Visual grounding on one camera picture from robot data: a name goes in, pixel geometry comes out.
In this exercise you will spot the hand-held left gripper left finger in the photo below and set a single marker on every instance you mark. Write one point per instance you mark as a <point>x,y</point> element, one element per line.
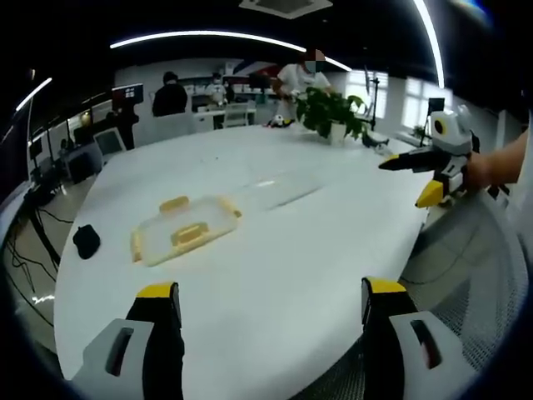
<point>160,333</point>

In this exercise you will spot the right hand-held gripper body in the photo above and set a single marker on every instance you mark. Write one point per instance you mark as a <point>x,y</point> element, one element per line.
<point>451,133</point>

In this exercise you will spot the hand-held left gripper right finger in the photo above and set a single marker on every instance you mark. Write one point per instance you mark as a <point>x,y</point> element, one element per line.
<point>387,333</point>

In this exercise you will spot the clear container lid yellow latches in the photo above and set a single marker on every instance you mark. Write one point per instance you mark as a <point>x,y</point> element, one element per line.
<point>187,231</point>

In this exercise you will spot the person's right hand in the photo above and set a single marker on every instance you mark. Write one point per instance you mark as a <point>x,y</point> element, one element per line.
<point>481,171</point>

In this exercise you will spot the small green plant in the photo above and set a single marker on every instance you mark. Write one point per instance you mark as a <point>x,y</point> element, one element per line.
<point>419,132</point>

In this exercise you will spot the dark monitor screen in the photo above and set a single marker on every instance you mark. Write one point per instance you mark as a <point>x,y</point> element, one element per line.
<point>436,104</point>
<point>128,92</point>

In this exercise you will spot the small black table object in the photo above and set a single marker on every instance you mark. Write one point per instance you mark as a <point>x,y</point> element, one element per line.
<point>375,142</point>

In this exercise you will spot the white mesh office chair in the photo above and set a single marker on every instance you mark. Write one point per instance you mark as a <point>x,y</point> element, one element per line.
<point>466,258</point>

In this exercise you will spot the black tripod stand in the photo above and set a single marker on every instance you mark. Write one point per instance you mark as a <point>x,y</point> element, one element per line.
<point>375,96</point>

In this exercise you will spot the curved ceiling light strip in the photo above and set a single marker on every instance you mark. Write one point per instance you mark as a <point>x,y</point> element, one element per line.
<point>433,41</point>
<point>35,93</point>
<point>216,34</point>

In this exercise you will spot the green potted plant white pot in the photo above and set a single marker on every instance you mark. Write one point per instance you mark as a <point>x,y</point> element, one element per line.
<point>329,110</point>

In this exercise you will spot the black cloth pouch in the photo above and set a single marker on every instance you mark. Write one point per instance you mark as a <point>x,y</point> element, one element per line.
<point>86,242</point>

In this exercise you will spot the panda plush toy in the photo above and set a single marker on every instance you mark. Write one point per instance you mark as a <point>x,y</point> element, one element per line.
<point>280,121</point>

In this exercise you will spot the ceiling air vent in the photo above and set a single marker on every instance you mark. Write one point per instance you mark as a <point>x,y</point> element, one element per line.
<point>285,7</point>

